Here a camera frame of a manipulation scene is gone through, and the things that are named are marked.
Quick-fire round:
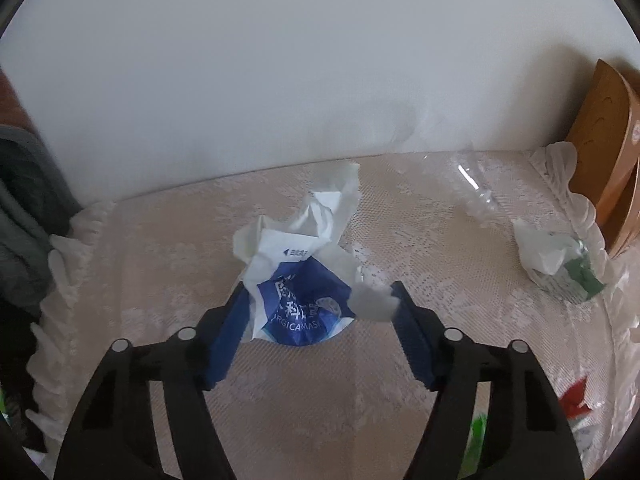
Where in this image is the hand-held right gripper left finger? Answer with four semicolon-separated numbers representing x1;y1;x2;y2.
52;282;261;480

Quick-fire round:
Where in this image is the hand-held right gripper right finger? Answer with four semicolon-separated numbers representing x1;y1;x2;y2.
389;281;586;480

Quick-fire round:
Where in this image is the blue white mask package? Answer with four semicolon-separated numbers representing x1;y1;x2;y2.
234;215;401;348

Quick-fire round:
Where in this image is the clear plastic bottle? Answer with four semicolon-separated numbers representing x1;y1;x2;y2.
450;152;506;221

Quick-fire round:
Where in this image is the white lace ruffled cloth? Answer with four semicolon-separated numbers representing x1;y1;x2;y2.
25;142;640;480

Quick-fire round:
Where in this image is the green wrapper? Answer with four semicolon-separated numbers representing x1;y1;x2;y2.
462;412;489;467

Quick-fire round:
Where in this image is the crumpled white tissue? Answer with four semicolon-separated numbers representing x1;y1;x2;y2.
295;160;362;241
514;217;576;277

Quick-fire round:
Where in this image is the red wrapper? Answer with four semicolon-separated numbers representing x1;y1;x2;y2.
557;377;593;418

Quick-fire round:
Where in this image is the green white packet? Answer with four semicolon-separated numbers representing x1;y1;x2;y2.
540;239;608;304

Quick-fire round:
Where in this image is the dark grey clothing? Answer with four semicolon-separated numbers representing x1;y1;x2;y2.
0;125;83;311

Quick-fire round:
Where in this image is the carved wooden headboard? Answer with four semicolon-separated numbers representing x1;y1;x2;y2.
565;59;640;261

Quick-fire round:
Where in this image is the brown wooden board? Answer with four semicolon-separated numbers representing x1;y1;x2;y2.
0;67;36;131

